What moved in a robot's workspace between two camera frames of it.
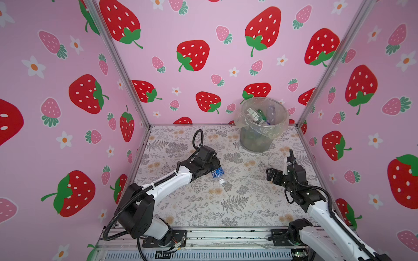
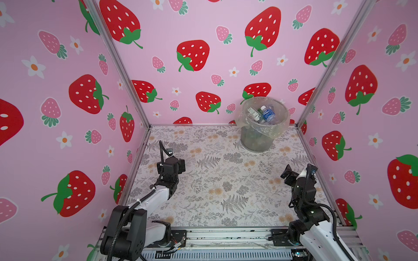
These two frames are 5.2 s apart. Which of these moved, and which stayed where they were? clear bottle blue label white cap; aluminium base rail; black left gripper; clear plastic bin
Moved: clear bottle blue label white cap; black left gripper
Stayed: clear plastic bin; aluminium base rail
